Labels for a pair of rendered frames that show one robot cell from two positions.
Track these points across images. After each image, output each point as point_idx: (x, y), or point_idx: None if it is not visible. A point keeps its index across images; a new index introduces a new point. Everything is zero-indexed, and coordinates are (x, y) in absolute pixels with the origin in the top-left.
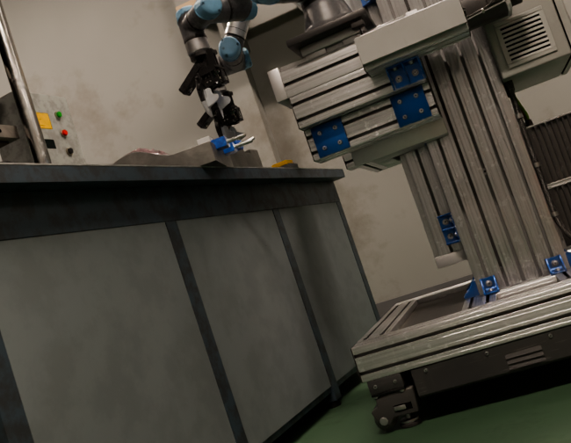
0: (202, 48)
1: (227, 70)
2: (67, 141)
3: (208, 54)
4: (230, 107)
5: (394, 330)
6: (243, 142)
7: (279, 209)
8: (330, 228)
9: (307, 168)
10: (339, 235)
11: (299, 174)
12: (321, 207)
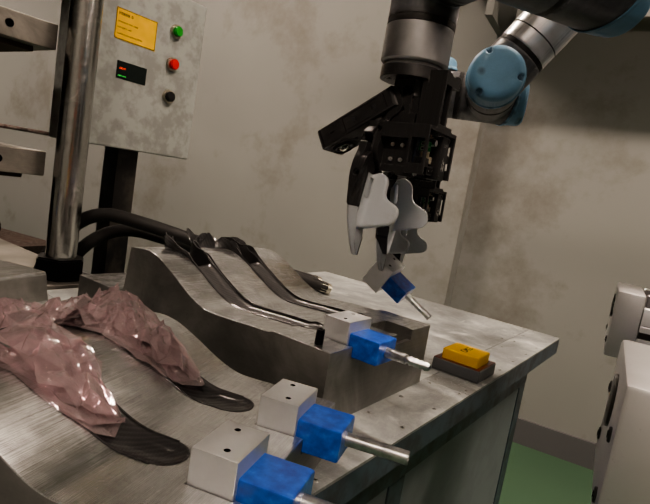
0: (424, 60)
1: (462, 111)
2: (172, 80)
3: (432, 86)
4: (427, 193)
5: None
6: (378, 451)
7: (407, 473)
8: (486, 450)
9: (509, 370)
10: (494, 453)
11: (487, 396)
12: (492, 414)
